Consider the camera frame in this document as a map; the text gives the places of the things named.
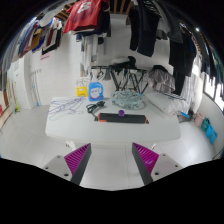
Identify black drying rack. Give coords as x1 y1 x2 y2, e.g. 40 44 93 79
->
91 65 148 95

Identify black hanging jacket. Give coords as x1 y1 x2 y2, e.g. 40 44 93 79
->
129 0 159 57

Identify white folded bedding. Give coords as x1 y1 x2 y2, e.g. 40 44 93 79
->
145 91 188 115

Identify black power strip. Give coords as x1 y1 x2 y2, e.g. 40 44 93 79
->
98 113 149 124

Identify purple charger plug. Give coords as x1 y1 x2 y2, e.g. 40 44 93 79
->
118 110 125 117

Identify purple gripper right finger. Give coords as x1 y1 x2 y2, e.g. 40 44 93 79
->
132 143 159 185

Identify red hanging shirt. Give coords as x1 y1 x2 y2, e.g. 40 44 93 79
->
63 0 101 33

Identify blue bags on floor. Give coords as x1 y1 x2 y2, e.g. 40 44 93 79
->
201 118 217 144

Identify pink bag on floor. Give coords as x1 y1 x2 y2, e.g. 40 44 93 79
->
194 113 204 127

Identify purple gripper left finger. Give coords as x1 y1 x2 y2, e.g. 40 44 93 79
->
64 143 92 185

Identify white table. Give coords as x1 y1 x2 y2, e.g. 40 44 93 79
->
45 97 181 145

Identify white wire hangers pile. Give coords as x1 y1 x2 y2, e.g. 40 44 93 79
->
48 97 86 121

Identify grey garment on rack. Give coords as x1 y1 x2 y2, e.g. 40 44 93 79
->
147 69 175 93

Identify yellow package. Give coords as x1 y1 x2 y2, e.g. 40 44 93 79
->
76 86 88 97

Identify black coiled cable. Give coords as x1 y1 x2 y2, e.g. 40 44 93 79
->
85 100 106 122

